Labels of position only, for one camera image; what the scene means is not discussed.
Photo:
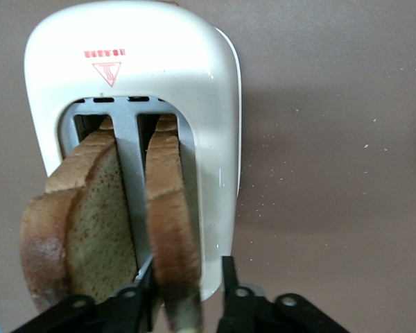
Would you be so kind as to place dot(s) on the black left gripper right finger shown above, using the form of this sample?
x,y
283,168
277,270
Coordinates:
x,y
242,312

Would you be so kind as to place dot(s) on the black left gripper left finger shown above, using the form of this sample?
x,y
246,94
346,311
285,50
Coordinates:
x,y
125,312

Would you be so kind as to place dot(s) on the dark crust bread slice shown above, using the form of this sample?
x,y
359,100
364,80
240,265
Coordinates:
x,y
97,215

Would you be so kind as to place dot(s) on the light brown bread slice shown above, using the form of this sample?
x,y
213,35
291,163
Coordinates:
x,y
170,208

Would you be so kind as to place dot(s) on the white two-slot toaster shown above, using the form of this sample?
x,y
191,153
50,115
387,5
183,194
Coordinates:
x,y
131,45

